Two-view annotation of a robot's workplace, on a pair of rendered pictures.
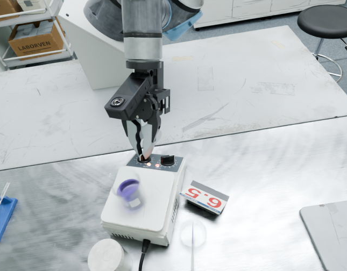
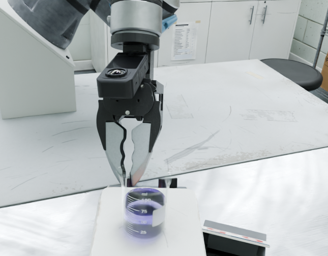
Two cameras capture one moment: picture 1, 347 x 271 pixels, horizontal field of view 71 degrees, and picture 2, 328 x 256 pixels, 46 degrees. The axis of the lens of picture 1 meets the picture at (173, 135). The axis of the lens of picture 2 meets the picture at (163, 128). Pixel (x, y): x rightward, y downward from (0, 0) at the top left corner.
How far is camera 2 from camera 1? 0.25 m
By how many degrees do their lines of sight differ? 27
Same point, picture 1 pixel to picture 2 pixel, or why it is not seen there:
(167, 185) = (189, 204)
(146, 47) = (149, 13)
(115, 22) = (58, 19)
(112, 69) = (43, 86)
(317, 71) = (311, 100)
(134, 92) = (136, 65)
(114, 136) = (56, 175)
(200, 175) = (214, 214)
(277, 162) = (310, 189)
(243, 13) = not seen: hidden behind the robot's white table
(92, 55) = (17, 60)
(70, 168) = not seen: outside the picture
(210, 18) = not seen: hidden behind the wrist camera
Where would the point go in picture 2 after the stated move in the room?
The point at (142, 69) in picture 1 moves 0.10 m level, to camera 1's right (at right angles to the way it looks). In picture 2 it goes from (142, 41) to (207, 37)
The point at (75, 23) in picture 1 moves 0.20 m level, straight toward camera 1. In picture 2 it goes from (3, 9) to (50, 39)
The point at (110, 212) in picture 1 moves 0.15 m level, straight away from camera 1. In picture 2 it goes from (107, 247) to (12, 192)
